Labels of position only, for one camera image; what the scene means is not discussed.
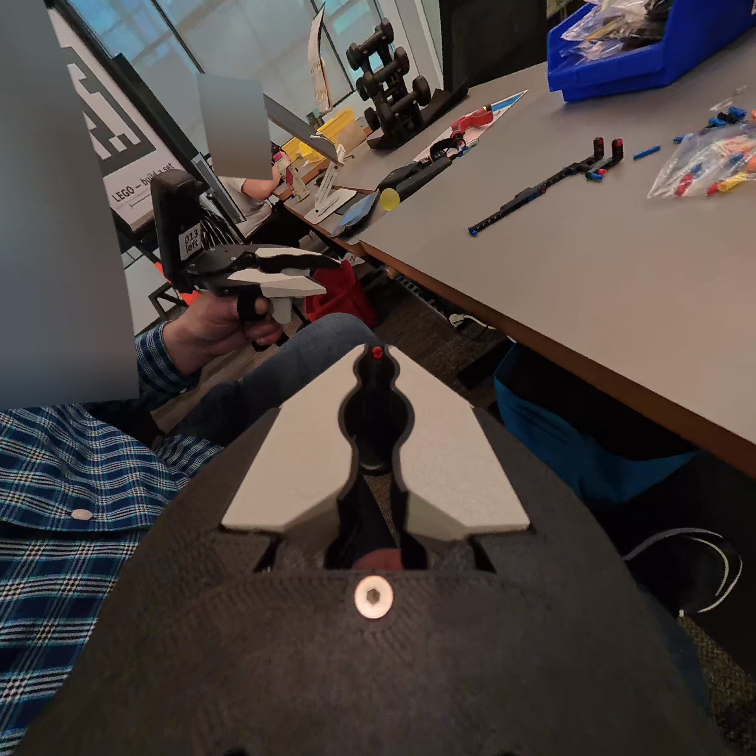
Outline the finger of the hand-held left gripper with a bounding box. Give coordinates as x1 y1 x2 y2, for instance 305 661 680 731
226 269 328 298
247 245 345 274

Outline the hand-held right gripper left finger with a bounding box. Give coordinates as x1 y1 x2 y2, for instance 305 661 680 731
221 344 374 569

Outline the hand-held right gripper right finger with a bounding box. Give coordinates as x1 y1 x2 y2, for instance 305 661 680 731
381 344 531 569

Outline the black beam assembly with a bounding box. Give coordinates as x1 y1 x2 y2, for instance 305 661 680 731
468 137 625 236

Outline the small clear parts bag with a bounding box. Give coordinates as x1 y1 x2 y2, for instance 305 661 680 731
648 124 756 198

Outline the person's left forearm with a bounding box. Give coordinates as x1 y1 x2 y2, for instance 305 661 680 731
135 322 198 408

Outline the person's left hand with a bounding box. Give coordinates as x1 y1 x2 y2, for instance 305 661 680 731
162 292 285 379

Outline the red felt bag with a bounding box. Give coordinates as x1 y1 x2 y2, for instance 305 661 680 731
304 260 379 332

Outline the white book stand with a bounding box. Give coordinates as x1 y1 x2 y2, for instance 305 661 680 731
263 94 358 225

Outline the person's right leg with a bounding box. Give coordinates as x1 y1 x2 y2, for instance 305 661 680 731
156 313 379 450

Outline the blue pad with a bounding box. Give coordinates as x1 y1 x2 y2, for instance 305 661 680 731
339 192 380 232

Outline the blue felt bag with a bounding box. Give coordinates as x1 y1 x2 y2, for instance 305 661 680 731
493 343 700 506

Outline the white printed sign board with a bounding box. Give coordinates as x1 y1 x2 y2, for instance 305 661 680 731
50 9 198 234

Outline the yellow storage bin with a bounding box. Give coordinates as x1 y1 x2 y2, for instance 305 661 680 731
283 109 358 163

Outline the black handheld tool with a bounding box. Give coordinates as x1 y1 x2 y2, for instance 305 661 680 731
377 156 452 198

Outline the rack of black dumbbells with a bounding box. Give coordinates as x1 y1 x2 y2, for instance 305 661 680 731
345 18 470 150

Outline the person's plaid shirt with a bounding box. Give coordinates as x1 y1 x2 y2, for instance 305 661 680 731
0 402 225 756

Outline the person's right shoe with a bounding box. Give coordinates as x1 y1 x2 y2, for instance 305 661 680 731
623 528 744 618

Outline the white paper sheet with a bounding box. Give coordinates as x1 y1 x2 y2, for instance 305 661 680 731
413 89 528 163

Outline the blue storage bin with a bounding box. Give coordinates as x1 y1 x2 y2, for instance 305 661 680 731
546 0 756 102

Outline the pile of clear parts bags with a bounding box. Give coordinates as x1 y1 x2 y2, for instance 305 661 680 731
561 0 677 54

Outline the white cable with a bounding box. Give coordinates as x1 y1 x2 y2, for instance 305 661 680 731
449 313 494 339

